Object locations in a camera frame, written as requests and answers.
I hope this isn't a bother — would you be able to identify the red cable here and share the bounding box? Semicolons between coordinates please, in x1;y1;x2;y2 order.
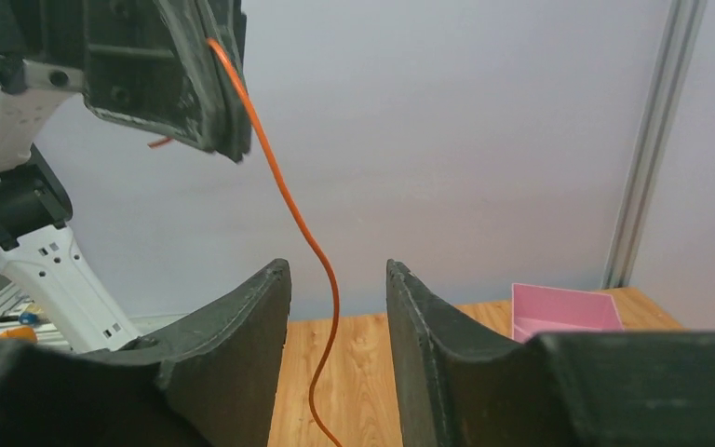
147;37;345;447

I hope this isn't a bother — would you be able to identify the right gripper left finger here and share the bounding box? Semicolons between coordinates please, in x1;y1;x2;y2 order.
0;259;291;446

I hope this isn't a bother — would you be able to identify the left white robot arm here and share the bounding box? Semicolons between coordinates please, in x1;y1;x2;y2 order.
0;1;251;352

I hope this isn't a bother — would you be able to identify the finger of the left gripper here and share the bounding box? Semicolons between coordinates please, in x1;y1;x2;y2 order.
196;0;252;164

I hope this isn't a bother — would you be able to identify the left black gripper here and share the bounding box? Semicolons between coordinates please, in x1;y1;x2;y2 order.
0;1;225;152

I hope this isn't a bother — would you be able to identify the pink plastic box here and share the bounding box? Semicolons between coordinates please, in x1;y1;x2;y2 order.
511;283;624;343

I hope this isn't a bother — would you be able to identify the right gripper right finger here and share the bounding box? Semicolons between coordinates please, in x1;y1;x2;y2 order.
386;260;715;446

